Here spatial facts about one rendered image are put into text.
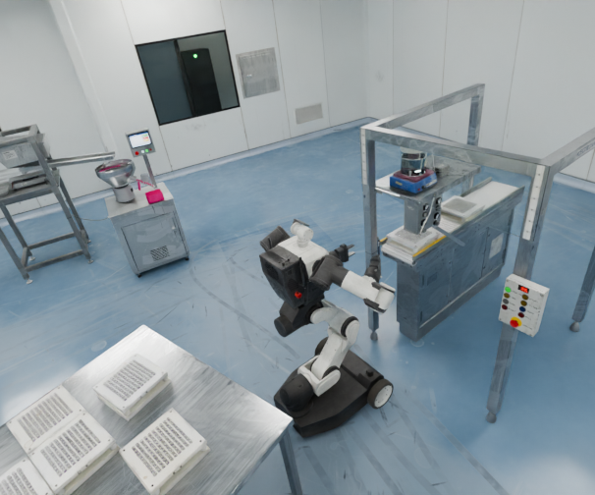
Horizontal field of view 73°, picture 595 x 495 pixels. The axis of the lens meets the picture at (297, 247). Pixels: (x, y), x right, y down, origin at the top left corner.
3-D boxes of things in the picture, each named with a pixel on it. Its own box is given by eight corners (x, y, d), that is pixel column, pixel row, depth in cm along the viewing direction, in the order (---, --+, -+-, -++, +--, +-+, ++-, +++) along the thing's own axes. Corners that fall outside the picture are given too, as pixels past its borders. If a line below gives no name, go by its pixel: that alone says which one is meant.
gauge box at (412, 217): (417, 236, 238) (418, 205, 227) (403, 230, 245) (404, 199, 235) (440, 221, 248) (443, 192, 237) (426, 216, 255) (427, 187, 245)
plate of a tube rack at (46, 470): (56, 494, 147) (53, 491, 146) (29, 457, 161) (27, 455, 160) (116, 442, 162) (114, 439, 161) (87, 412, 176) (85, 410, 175)
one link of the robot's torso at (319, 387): (317, 400, 250) (315, 386, 243) (297, 380, 264) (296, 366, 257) (342, 381, 259) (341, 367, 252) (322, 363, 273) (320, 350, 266)
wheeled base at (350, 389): (314, 456, 240) (307, 421, 222) (266, 400, 277) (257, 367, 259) (388, 394, 269) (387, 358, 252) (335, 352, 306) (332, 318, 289)
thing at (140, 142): (145, 192, 429) (125, 135, 396) (144, 190, 437) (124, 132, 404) (167, 186, 437) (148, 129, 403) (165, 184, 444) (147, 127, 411)
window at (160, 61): (158, 126, 637) (134, 44, 576) (158, 126, 638) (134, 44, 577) (240, 106, 683) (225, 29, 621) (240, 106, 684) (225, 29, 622)
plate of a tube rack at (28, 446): (29, 457, 161) (27, 454, 160) (7, 425, 176) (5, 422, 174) (86, 412, 177) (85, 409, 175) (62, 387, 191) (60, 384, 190)
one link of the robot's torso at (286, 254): (298, 326, 202) (289, 268, 183) (261, 296, 226) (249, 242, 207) (342, 299, 215) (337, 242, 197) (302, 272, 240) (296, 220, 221)
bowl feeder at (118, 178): (110, 210, 399) (95, 175, 379) (107, 198, 427) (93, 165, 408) (159, 196, 415) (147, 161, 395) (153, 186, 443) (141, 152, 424)
